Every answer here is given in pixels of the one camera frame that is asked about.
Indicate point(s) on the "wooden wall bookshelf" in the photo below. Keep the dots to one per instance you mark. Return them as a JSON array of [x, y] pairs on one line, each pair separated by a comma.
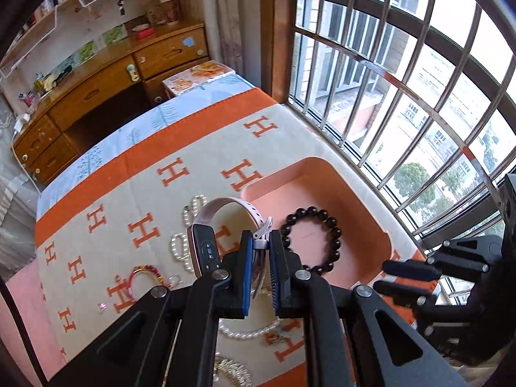
[[60, 0]]

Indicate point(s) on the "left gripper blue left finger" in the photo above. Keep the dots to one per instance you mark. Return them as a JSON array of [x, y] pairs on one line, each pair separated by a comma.
[[234, 302]]

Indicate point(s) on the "pink bed sheet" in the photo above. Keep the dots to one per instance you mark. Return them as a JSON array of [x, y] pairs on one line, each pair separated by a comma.
[[27, 292]]

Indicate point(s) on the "light blue patterned sheet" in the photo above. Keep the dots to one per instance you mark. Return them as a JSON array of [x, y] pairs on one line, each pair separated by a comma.
[[137, 130]]

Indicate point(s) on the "magazine on bed corner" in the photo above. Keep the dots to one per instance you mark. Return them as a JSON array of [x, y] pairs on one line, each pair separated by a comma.
[[195, 76]]

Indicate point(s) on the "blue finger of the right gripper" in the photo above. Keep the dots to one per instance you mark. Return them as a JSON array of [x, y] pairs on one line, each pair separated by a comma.
[[415, 270], [404, 295]]

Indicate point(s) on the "orange H pattern blanket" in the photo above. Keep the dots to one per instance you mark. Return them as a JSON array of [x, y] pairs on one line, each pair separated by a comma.
[[129, 212]]

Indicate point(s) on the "pink smart watch band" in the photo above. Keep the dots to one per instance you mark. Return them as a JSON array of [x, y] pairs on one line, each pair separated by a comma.
[[211, 231]]

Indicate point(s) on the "wooden desk with drawers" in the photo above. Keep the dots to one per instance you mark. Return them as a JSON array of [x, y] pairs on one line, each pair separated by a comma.
[[119, 83]]

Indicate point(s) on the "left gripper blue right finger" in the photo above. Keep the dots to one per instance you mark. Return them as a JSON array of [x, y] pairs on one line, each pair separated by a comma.
[[285, 289]]

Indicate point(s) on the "white lace covered furniture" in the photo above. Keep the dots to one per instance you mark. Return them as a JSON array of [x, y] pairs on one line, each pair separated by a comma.
[[18, 204]]

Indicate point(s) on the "pink open box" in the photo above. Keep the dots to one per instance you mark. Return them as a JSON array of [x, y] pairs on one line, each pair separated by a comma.
[[323, 221]]

